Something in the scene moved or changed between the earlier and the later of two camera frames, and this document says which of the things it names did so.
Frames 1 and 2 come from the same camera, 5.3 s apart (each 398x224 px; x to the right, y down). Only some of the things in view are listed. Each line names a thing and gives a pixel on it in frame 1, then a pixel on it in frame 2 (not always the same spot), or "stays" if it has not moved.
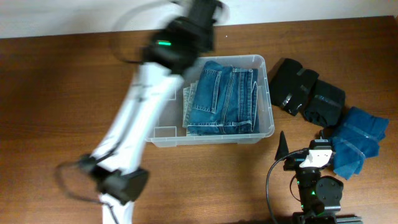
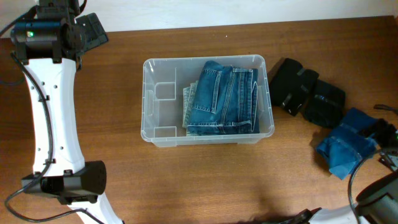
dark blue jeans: x=225 y=101 stays
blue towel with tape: x=357 y=136 stays
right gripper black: x=293 y=163 -> x=387 y=130
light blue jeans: x=189 y=94 stays
